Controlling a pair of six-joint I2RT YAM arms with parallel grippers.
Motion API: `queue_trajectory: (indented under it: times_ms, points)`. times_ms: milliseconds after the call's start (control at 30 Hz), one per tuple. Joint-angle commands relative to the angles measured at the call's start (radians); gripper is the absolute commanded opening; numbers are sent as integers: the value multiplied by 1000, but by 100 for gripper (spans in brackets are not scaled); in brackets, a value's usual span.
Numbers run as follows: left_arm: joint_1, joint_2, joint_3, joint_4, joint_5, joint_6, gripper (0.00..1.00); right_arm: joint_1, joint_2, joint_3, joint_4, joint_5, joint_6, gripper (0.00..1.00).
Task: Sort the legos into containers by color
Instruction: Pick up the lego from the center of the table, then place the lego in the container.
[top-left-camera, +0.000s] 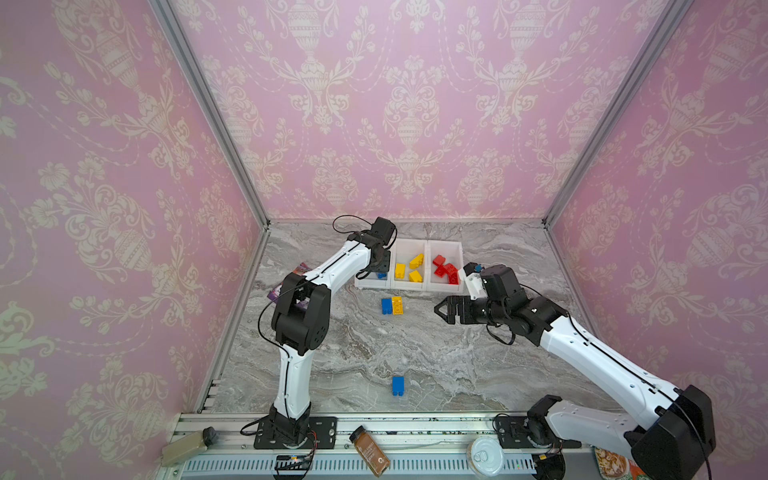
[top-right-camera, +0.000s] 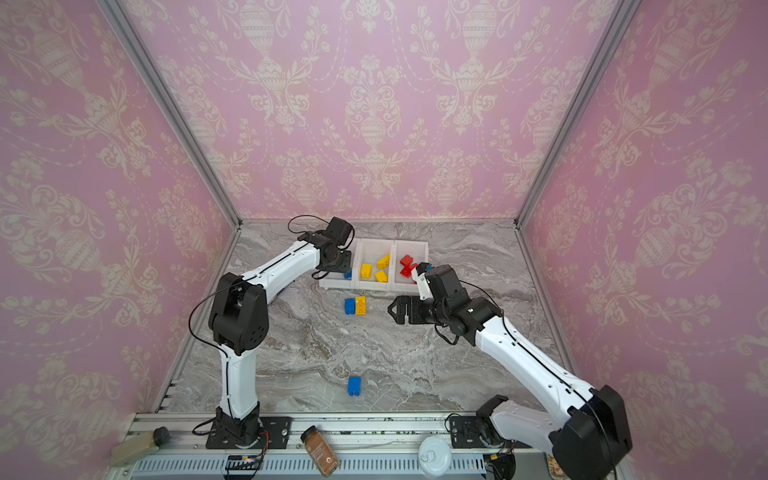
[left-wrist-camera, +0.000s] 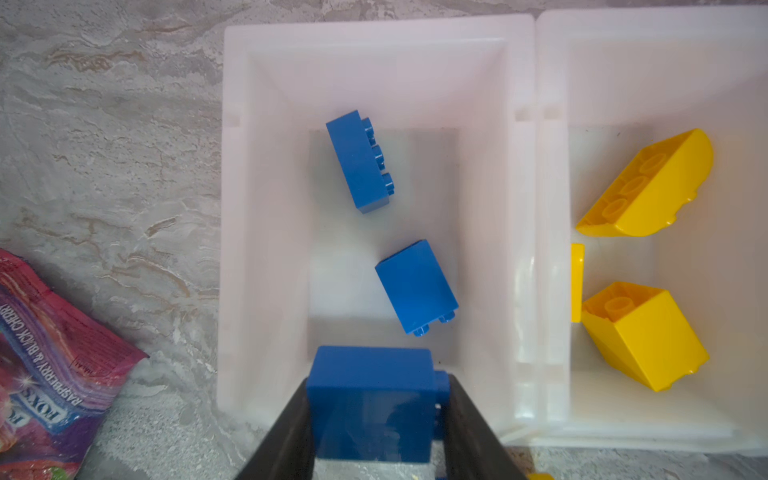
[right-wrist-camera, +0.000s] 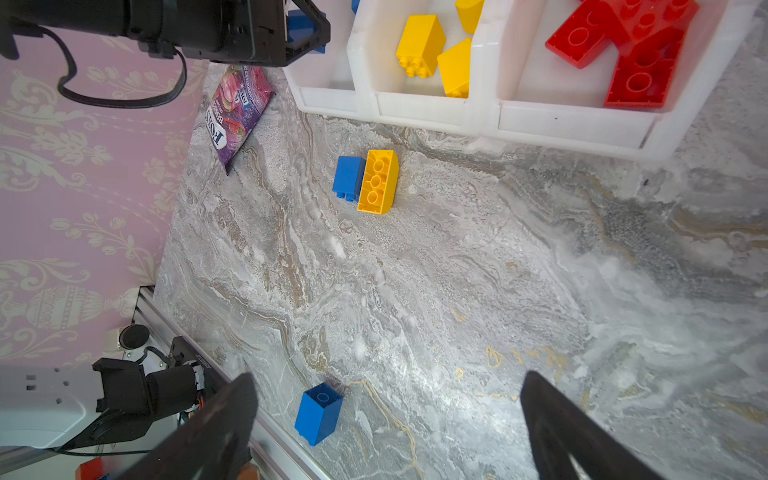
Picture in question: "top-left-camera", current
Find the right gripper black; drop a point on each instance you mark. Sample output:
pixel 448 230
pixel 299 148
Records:
pixel 465 303

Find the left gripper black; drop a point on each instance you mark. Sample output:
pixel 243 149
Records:
pixel 386 263

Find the red long lego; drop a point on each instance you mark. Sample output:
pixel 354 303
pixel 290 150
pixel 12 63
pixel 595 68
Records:
pixel 453 277

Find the yellow long lego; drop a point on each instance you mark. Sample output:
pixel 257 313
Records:
pixel 417 261
pixel 397 306

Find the white three-compartment bin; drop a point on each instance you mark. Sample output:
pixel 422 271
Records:
pixel 403 251

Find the blue lego bottom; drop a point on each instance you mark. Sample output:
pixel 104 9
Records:
pixel 398 385

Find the yellow square lego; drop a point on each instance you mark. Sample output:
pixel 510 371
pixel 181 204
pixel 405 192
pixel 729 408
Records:
pixel 415 277

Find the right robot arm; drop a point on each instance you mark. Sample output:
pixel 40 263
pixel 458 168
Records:
pixel 668 431

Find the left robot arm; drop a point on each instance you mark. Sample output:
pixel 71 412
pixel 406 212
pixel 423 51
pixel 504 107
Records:
pixel 301 322

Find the white round lid cup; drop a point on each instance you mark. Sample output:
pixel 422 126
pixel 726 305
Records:
pixel 485 457

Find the brown spice jar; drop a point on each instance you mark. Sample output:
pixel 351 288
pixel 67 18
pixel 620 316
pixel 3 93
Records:
pixel 371 453

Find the green noodle packet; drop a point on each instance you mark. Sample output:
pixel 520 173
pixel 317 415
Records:
pixel 612 466

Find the small circuit board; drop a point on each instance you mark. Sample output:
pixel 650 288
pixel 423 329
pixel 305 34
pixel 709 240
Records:
pixel 293 463

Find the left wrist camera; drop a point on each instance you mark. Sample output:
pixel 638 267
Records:
pixel 384 230

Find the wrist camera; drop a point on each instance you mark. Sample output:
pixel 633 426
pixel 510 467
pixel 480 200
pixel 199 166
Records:
pixel 473 281
pixel 384 230

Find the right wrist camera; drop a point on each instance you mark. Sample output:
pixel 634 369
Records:
pixel 473 281

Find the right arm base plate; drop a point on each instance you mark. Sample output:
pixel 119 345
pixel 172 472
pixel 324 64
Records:
pixel 513 432

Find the aluminium front rail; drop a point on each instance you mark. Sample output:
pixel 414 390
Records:
pixel 417 444

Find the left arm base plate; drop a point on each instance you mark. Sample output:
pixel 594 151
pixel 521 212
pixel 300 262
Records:
pixel 284 433

